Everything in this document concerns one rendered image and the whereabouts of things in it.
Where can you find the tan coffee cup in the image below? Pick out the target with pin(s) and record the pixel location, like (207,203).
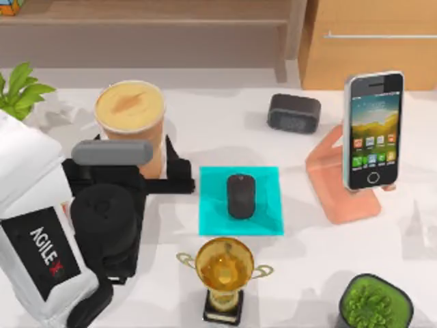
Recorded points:
(131,112)

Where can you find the pale grey rounded box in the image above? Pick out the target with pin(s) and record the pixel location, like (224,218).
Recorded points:
(112,152)

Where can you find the teal square mat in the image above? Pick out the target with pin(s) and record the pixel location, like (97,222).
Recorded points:
(213,212)

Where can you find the black computer mouse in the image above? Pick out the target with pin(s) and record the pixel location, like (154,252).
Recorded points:
(241,196)

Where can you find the green leafy plant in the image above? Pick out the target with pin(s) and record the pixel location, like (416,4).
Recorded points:
(18,90)

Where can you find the gold trophy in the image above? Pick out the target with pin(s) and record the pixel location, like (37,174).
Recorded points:
(223,266)

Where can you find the wooden open shelf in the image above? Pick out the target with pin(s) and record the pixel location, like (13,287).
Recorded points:
(143,34)

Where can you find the black alarm clock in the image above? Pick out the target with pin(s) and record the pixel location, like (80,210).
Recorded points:
(293,114)

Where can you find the salmon phone stand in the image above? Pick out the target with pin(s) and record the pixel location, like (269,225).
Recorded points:
(333,177)

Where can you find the orange patterned box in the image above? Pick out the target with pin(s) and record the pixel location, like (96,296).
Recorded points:
(7,6)

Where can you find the silver smartphone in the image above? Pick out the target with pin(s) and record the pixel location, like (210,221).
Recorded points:
(375,130)

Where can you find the wooden cupboard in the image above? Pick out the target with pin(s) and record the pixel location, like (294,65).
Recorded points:
(368,61)

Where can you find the green plant in black pot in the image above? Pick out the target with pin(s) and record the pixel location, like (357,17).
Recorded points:
(373,302)

